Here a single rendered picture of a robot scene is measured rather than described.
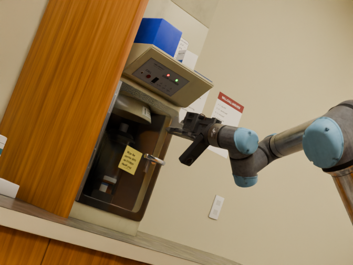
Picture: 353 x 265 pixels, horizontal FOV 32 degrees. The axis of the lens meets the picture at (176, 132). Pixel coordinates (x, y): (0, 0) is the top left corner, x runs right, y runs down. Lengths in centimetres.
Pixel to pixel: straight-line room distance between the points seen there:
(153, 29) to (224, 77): 109
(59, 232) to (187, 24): 92
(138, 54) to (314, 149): 63
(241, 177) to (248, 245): 148
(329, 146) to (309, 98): 200
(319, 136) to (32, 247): 75
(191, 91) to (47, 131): 49
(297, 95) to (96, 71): 178
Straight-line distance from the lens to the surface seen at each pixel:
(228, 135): 185
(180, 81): 200
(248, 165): 187
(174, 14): 207
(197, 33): 216
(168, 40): 191
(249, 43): 306
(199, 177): 291
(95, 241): 159
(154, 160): 199
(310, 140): 159
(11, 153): 206
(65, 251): 158
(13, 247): 149
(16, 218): 144
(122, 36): 184
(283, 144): 188
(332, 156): 156
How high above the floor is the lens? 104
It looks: 8 degrees up
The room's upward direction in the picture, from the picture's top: 20 degrees clockwise
